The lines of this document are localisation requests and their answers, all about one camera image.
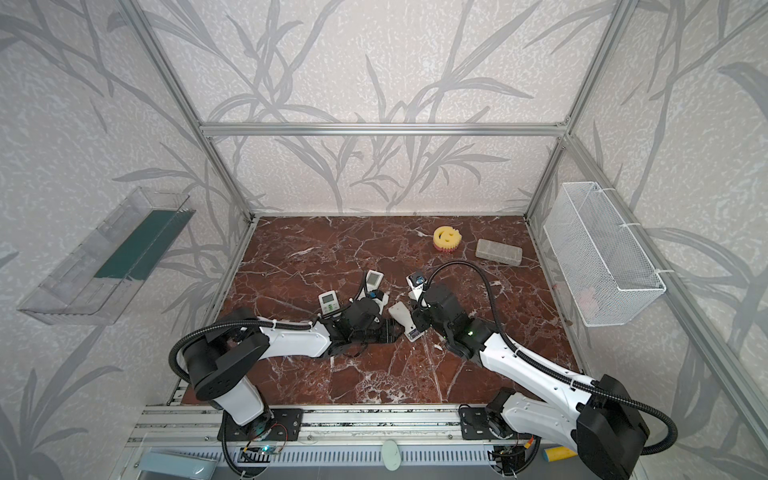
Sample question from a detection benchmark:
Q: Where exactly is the white remote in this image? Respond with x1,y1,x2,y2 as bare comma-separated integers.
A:
365,270,383,292
388,302,430,342
318,290,341,318

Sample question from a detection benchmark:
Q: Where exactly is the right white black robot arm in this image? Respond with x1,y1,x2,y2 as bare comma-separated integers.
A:
410,284,678,479

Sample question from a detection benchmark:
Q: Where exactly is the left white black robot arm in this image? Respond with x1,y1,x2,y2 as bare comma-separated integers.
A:
168,296,403,428

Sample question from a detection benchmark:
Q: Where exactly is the yellow smiley sponge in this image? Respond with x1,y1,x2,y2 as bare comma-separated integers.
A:
433,226,462,252

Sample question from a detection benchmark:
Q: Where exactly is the clear plastic box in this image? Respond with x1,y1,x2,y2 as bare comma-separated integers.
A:
475,239,523,266

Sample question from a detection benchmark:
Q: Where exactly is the pale green oval object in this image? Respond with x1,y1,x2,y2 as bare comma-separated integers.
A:
381,440,402,472

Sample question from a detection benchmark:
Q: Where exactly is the small circuit board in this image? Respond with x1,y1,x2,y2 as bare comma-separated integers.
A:
241,444,285,458

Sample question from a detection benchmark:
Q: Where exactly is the green yellow toy spatula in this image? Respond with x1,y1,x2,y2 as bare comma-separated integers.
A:
543,446,578,462

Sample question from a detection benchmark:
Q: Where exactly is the light blue tray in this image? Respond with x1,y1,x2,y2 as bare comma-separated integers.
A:
138,451,217,480

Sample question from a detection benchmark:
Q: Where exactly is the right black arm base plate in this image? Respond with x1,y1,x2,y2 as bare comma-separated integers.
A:
458,404,516,440

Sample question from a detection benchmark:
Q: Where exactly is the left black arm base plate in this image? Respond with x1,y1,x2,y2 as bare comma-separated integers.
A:
217,408,304,442

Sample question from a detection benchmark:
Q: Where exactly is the white wire basket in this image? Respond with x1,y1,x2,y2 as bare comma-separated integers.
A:
544,182,666,327

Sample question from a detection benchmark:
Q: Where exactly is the right black cable conduit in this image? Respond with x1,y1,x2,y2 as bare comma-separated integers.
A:
422,259,679,456

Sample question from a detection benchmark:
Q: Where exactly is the clear plastic wall shelf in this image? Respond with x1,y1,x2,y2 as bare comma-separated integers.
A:
18,187,195,326

